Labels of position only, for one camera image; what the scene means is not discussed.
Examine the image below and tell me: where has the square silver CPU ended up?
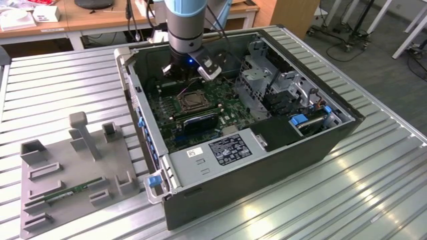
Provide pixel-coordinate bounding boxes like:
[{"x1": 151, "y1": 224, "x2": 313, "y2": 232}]
[{"x1": 183, "y1": 93, "x2": 207, "y2": 108}]

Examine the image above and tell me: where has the metal socket cover frame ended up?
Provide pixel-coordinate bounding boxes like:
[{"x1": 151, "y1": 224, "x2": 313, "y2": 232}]
[{"x1": 175, "y1": 89, "x2": 217, "y2": 114}]

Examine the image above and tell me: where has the black RAM slot bank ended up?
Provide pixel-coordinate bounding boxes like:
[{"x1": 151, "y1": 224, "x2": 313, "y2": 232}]
[
  {"x1": 155, "y1": 79, "x2": 206, "y2": 98},
  {"x1": 170, "y1": 106, "x2": 225, "y2": 123}
]

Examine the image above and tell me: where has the CPU socket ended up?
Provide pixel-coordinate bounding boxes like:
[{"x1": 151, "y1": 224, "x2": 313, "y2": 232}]
[{"x1": 175, "y1": 88, "x2": 218, "y2": 115}]

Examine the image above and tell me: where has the green motherboard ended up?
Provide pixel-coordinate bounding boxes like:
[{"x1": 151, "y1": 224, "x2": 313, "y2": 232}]
[{"x1": 146, "y1": 76, "x2": 261, "y2": 154}]

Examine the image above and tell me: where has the silver perforated drive cage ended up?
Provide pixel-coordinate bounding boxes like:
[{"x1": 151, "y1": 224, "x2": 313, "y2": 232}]
[{"x1": 237, "y1": 54, "x2": 281, "y2": 120}]

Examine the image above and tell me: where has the long wooden desk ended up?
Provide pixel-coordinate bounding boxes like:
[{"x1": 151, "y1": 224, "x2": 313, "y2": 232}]
[{"x1": 0, "y1": 0, "x2": 162, "y2": 52}]

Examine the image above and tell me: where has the black disk bay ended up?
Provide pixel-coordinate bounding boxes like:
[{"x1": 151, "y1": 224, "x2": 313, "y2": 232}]
[{"x1": 262, "y1": 90, "x2": 301, "y2": 116}]

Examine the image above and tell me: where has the white sticker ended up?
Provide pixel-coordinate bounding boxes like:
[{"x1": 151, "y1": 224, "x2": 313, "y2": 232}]
[{"x1": 185, "y1": 146, "x2": 206, "y2": 158}]

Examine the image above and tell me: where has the black rating label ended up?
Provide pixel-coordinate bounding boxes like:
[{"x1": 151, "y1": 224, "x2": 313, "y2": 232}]
[{"x1": 207, "y1": 133, "x2": 253, "y2": 166}]

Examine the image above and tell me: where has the black monitor base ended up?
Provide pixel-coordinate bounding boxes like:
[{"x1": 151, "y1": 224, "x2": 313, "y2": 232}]
[{"x1": 74, "y1": 0, "x2": 115, "y2": 10}]

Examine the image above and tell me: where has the black plastic shroud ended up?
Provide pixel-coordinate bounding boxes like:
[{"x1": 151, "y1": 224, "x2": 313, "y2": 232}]
[{"x1": 249, "y1": 115, "x2": 303, "y2": 152}]

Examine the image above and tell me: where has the wooden cabinet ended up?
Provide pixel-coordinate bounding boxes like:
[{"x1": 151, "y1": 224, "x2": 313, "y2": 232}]
[{"x1": 255, "y1": 0, "x2": 322, "y2": 40}]

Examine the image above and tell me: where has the blue disk carrier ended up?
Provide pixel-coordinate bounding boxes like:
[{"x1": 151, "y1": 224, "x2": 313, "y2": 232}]
[{"x1": 289, "y1": 109, "x2": 329, "y2": 138}]

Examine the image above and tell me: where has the grey power supply unit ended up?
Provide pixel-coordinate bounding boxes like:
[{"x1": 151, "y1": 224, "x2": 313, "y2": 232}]
[{"x1": 167, "y1": 127, "x2": 270, "y2": 189}]

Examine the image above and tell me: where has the blue case latch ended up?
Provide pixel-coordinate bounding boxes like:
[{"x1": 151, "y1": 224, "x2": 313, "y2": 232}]
[{"x1": 146, "y1": 175, "x2": 163, "y2": 189}]

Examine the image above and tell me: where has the white labelled box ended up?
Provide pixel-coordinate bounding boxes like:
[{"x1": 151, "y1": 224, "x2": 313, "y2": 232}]
[{"x1": 32, "y1": 5, "x2": 63, "y2": 24}]

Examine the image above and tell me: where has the grey parts rack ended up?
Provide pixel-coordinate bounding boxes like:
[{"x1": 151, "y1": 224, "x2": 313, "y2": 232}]
[{"x1": 19, "y1": 111, "x2": 142, "y2": 240}]

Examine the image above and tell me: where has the white tray with plate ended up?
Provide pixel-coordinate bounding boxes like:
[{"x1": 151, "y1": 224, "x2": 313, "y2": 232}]
[{"x1": 0, "y1": 8, "x2": 38, "y2": 33}]

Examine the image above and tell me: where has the black open PC case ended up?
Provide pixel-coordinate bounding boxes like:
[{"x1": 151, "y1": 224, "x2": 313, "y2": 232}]
[{"x1": 112, "y1": 24, "x2": 366, "y2": 231}]

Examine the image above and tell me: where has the green RAM stick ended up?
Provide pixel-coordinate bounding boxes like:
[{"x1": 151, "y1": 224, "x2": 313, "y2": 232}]
[{"x1": 42, "y1": 176, "x2": 104, "y2": 205}]

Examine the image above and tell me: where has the black wheeled equipment stand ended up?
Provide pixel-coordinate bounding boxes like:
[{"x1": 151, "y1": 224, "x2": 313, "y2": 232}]
[{"x1": 306, "y1": 0, "x2": 374, "y2": 53}]

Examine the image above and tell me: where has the white table leg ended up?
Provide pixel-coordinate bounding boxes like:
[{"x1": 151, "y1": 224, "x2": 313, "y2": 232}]
[{"x1": 391, "y1": 0, "x2": 427, "y2": 60}]

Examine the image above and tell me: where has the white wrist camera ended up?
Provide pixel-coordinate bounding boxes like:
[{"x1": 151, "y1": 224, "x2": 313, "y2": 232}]
[{"x1": 187, "y1": 48, "x2": 223, "y2": 81}]

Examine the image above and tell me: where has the silver optical bay bracket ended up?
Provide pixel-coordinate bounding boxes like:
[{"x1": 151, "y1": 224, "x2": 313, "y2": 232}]
[{"x1": 247, "y1": 39, "x2": 269, "y2": 59}]

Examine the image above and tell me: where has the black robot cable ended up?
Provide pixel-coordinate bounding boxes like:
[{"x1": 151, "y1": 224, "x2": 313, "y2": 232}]
[{"x1": 124, "y1": 0, "x2": 142, "y2": 42}]

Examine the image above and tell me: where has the silver metal disk bracket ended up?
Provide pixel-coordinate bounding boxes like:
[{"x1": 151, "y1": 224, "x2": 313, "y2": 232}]
[{"x1": 275, "y1": 70, "x2": 323, "y2": 111}]

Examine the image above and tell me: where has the black wire bundle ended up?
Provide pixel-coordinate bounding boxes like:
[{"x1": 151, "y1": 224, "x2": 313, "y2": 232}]
[{"x1": 309, "y1": 87, "x2": 327, "y2": 111}]

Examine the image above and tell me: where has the grey case handle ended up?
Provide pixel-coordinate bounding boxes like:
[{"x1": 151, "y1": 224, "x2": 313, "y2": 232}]
[{"x1": 142, "y1": 167, "x2": 169, "y2": 205}]

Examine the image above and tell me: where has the white table frame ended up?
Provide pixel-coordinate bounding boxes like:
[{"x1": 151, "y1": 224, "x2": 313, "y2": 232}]
[{"x1": 315, "y1": 0, "x2": 394, "y2": 35}]

